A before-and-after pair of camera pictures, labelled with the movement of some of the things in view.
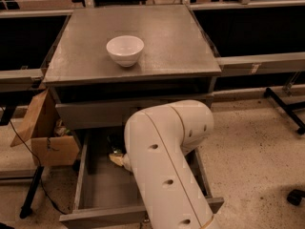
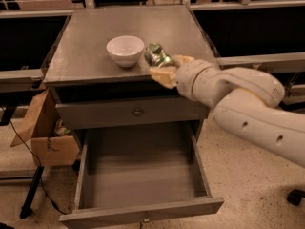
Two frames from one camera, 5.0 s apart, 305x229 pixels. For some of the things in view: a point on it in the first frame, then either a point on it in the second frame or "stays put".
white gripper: [126, 162] to [190, 76]
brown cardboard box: [50, 147] stays put
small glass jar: [116, 143] to [155, 54]
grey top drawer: [112, 114] stays put
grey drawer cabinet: [109, 64] stays put
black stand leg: [31, 194] stays put
